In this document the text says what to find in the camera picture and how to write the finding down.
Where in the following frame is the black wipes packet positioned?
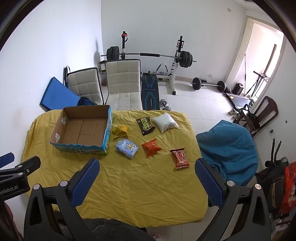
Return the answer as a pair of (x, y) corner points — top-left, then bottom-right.
(136, 116), (156, 136)

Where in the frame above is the black folded frame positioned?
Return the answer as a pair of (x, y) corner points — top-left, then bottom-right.
(63, 66), (70, 88)

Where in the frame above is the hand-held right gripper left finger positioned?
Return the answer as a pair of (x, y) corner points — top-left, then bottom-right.
(24, 158), (100, 241)

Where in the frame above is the black tripod stand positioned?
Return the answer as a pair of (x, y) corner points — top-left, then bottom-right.
(245, 71), (270, 98)

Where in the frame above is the teal bean bag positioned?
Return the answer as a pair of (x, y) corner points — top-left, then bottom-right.
(196, 120), (259, 187)

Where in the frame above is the red snack packet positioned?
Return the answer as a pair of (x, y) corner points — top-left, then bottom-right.
(170, 148), (190, 170)

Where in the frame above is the yellow snack packet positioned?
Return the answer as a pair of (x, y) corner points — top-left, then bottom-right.
(112, 125), (128, 139)

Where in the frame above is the dark wooden chair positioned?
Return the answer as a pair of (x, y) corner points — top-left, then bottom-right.
(233, 96), (278, 137)

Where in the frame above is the dark blue bag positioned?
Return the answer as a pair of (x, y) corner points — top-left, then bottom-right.
(77, 97), (97, 106)

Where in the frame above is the chrome dumbbell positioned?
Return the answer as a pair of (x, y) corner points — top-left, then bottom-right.
(159, 99), (171, 111)

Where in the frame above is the cardboard box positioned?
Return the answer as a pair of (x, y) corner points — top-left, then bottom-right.
(50, 105), (113, 156)

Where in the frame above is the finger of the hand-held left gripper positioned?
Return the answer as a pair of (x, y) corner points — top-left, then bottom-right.
(0, 156), (41, 178)
(0, 152), (15, 169)

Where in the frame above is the red plastic bag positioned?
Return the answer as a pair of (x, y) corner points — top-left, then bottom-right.
(279, 162), (296, 215)

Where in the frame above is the dark fleece clothing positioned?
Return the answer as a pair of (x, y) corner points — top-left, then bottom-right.
(83, 218), (155, 241)

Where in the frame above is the long barbell with plates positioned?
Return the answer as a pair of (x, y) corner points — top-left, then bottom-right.
(100, 46), (197, 69)

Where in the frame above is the orange snack packet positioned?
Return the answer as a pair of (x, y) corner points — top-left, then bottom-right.
(141, 138), (162, 158)

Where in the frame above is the white barbell rack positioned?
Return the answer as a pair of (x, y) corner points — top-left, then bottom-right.
(119, 31), (185, 95)

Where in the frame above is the white soft bag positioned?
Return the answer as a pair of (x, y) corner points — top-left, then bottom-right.
(153, 113), (179, 133)

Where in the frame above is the light blue tissue pack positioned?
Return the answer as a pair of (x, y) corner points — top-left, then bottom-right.
(116, 138), (138, 159)

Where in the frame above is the yellow table cloth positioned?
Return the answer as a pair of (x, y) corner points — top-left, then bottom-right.
(22, 109), (208, 229)

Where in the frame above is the black treadmill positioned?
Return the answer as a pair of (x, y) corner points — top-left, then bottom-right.
(225, 91), (255, 109)

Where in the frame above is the short barbell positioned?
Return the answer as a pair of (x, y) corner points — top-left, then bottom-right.
(190, 77), (226, 92)

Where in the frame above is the black weight bench pad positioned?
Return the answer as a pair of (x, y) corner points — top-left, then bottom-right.
(142, 72), (160, 110)

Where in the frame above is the person's left forearm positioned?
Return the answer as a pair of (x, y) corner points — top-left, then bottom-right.
(0, 202), (23, 241)

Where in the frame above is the large white padded chair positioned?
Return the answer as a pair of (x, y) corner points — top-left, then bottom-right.
(105, 59), (142, 111)

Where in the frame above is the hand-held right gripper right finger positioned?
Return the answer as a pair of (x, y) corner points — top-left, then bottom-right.
(195, 158), (271, 241)

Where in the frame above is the small white padded chair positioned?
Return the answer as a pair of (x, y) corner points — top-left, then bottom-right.
(67, 67), (104, 106)

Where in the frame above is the blue foam mat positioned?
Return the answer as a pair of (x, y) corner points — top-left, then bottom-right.
(39, 77), (81, 112)

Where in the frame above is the grey handle attachment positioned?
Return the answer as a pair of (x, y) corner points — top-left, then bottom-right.
(155, 63), (170, 76)

